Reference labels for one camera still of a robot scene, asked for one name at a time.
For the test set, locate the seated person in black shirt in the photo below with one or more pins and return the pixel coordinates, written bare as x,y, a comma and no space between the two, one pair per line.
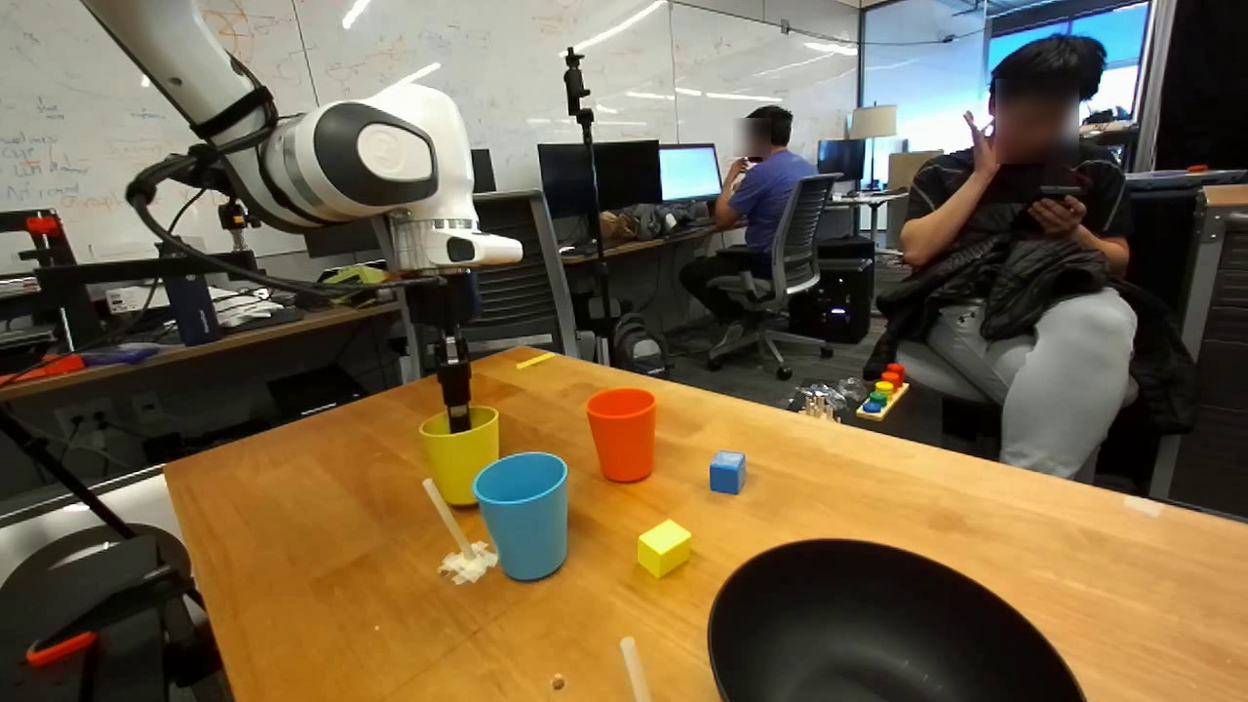
1038,376

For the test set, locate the blue plastic cup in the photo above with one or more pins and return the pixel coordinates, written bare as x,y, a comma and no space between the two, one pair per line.
523,522

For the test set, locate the colourful stacking toy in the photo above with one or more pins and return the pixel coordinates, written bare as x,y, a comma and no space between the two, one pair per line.
883,390

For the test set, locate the white shade lamp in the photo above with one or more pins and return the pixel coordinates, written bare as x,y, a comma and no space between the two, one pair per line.
875,121

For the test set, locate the orange plastic cup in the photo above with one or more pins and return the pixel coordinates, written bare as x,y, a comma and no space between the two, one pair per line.
623,437

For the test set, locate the blue cube block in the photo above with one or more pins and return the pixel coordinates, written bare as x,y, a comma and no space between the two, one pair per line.
727,473

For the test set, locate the grey mesh office chair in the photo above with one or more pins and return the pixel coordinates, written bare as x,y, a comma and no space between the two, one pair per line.
520,304

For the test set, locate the wrist camera with green tape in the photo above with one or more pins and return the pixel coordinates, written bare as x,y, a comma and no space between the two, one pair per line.
353,277

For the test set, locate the wooden side desk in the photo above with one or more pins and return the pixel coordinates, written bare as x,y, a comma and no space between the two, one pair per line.
197,340

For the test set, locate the person in blue shirt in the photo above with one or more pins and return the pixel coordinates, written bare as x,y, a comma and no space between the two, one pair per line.
771,190

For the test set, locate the black office chair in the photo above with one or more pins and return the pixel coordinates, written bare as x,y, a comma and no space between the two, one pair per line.
1209,363

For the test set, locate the black tripod leg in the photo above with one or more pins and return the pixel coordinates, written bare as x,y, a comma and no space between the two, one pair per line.
60,473

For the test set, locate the black bag with red clamp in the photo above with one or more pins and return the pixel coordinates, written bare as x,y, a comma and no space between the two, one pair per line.
103,610

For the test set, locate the black bowl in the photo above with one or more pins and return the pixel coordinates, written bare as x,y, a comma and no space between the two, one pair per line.
883,637

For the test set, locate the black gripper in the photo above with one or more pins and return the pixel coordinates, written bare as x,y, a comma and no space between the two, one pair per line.
437,299

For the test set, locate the black frame with red knob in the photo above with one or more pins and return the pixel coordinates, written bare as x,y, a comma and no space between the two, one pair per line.
78,275

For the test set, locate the black tripod pole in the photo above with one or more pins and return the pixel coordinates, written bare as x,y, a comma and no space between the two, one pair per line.
596,197

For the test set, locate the lit computer monitor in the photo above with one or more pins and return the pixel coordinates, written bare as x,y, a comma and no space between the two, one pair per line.
689,171

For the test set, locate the grey swivel office chair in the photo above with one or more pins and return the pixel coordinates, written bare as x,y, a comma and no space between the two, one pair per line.
797,218

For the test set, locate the yellow plastic cup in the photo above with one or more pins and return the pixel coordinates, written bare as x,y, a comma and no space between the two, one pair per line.
458,460

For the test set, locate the yellow cube block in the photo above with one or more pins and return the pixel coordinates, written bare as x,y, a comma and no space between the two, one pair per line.
665,547

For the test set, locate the clear plastic bag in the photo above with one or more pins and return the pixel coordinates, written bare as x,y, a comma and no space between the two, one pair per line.
826,399

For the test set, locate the black computer tower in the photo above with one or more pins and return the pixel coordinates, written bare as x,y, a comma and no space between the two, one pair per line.
832,299

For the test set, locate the dark backpack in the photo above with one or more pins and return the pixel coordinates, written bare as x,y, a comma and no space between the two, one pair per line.
641,344

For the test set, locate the white stick with cross end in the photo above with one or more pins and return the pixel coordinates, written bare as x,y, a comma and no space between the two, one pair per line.
471,564

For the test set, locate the dark computer monitor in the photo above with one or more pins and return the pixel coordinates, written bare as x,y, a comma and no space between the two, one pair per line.
597,178

